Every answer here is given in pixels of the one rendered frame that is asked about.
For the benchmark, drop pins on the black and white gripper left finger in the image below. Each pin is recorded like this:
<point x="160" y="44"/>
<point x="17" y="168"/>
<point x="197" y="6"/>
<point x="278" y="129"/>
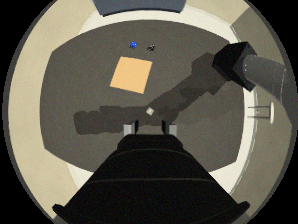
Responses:
<point x="131" y="128"/>

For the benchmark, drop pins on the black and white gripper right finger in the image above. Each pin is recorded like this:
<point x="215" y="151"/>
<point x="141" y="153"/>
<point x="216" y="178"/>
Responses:
<point x="169" y="128"/>

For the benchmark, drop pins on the tan square mat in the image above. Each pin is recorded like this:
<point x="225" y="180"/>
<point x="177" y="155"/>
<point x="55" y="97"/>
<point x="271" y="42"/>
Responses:
<point x="131" y="74"/>

